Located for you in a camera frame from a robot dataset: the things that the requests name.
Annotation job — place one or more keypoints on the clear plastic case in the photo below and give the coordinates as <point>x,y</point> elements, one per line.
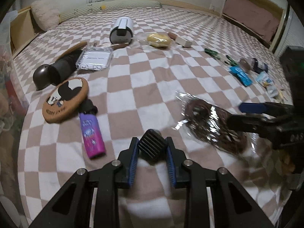
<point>95,58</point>

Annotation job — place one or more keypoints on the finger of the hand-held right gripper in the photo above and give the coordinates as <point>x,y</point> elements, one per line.
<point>251,107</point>
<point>244,122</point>

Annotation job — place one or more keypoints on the yellow card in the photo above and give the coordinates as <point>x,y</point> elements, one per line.
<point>281,94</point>

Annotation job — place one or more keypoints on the brown small bottle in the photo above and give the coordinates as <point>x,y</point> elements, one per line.
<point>244,64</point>

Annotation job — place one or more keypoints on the white fluffy pillow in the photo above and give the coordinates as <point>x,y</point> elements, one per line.
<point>45,14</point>

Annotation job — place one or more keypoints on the white wardrobe sliding door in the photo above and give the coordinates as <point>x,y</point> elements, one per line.
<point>291,33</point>

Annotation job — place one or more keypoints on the small bottle dark blue cap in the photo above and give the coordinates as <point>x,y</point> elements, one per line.
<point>257,64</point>

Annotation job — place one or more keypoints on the pink bedding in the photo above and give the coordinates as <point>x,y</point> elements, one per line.
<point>251,14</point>

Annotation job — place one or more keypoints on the dark round metal dome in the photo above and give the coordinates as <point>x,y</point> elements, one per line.
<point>42,76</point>

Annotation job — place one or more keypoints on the person's right hand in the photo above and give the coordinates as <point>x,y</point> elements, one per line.
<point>287,161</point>

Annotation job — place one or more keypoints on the green pens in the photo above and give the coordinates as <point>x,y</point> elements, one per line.
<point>211,52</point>

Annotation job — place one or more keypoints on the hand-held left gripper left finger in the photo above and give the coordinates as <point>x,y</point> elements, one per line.
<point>133,163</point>

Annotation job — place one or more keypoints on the wooden shelf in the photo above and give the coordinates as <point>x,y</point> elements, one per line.
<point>21,28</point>

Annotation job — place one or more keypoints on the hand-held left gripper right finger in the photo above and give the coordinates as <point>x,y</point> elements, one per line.
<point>171,163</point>

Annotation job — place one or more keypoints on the black cylinder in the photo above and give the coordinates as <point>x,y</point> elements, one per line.
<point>61,68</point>

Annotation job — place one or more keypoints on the green clip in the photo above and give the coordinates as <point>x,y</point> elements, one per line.
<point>231,60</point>

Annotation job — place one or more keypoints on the brown wooden oval piece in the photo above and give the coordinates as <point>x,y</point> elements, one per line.
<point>73,48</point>

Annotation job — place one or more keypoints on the yellow sponge in wrap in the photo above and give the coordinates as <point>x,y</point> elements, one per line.
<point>156,39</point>

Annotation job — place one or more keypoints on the brown hair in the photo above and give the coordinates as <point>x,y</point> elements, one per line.
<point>204,118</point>

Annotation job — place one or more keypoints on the round panda cork coaster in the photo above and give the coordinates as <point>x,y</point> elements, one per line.
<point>71,99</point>

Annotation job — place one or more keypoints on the white cylindrical device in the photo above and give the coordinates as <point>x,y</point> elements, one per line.
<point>121,28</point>

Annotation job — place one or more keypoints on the blue plastic packet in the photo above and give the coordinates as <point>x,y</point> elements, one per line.
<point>241,74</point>

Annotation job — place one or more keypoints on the green long bolster pillow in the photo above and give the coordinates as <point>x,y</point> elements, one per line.
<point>90,9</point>

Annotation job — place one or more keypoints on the white blue small packets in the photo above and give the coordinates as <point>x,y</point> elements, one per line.
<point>266,80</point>

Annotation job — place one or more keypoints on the clear plastic storage bin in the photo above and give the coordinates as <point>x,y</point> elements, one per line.
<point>6,52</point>

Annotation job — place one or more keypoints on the wooden alcove frame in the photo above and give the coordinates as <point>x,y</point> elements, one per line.
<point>281,23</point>

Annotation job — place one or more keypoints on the black ribbed block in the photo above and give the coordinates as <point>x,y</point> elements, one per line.
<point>152,144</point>

